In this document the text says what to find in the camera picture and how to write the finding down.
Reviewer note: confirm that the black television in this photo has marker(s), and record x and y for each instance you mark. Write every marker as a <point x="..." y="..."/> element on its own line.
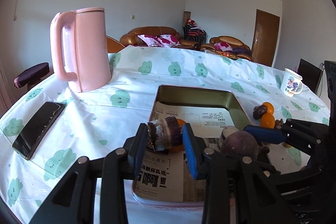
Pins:
<point x="311" y="75"/>

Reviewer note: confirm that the brown leather chair back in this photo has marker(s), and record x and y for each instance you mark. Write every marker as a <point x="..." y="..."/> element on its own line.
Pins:
<point x="113" y="46"/>

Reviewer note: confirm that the small yellow-green fruit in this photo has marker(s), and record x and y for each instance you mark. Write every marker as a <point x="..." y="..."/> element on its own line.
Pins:
<point x="286" y="145"/>

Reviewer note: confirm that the purple round stool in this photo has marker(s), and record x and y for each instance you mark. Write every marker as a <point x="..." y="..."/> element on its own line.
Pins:
<point x="32" y="76"/>

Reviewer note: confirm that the pink metal tin box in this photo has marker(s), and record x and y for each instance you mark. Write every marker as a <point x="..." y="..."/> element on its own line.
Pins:
<point x="188" y="96"/>

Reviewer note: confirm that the brown candy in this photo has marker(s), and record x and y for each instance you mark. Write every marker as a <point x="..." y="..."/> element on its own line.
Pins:
<point x="278" y="122"/>

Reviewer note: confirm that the stacked dark chairs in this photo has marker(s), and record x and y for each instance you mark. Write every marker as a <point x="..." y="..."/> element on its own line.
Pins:
<point x="194" y="33"/>

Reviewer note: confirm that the large purple round fruit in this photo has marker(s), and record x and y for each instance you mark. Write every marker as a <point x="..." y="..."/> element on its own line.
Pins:
<point x="241" y="143"/>

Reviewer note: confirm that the pink floral pillow right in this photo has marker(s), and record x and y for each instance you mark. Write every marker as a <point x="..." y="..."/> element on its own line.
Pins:
<point x="169" y="41"/>

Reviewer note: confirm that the pink floral pillow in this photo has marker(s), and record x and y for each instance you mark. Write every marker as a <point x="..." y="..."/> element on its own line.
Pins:
<point x="169" y="41"/>
<point x="150" y="41"/>

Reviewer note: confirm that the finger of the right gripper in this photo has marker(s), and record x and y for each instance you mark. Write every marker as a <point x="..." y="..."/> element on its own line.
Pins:
<point x="266" y="135"/>
<point x="255" y="198"/>

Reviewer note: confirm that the orange mandarin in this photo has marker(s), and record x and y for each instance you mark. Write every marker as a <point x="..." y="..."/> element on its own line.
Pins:
<point x="269" y="107"/>
<point x="177" y="143"/>
<point x="267" y="121"/>

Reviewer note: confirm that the dark wrinkled passion fruit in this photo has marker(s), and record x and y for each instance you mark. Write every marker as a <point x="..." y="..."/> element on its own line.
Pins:
<point x="259" y="111"/>

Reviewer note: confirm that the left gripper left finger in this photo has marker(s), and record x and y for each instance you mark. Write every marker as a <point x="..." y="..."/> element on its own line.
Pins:
<point x="122" y="164"/>

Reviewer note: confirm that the pink floral pillow left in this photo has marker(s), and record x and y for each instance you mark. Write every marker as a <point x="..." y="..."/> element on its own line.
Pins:
<point x="150" y="41"/>

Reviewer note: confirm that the white cartoon mug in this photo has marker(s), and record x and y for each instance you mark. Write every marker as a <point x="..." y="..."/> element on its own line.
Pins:
<point x="291" y="83"/>

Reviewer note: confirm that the brown leather small sofa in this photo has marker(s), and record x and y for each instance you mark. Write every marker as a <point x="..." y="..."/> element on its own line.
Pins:
<point x="239" y="49"/>

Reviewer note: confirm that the white cloud-print tablecloth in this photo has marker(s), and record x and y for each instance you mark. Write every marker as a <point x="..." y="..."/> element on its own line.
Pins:
<point x="97" y="122"/>

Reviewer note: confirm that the brown wooden door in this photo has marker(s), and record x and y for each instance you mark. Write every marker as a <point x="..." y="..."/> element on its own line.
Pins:
<point x="265" y="37"/>

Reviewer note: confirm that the pink electric kettle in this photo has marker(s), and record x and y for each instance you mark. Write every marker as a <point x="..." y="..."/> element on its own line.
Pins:
<point x="79" y="49"/>

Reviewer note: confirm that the printed paper in tin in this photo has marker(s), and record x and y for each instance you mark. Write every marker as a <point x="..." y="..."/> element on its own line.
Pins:
<point x="171" y="174"/>

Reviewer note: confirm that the pink pillow small sofa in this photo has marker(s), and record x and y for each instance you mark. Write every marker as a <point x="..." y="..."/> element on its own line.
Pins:
<point x="223" y="47"/>

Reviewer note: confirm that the black smartphone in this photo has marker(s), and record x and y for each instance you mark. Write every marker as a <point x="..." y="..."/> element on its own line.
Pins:
<point x="36" y="128"/>

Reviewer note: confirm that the round white coaster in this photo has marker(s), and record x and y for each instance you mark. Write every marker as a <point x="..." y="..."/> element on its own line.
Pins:
<point x="226" y="132"/>

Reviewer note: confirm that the brown leather long sofa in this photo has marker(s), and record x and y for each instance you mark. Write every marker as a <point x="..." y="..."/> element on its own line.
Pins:
<point x="157" y="36"/>

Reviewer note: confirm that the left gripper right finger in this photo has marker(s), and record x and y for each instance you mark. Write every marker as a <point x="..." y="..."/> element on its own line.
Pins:
<point x="207" y="164"/>

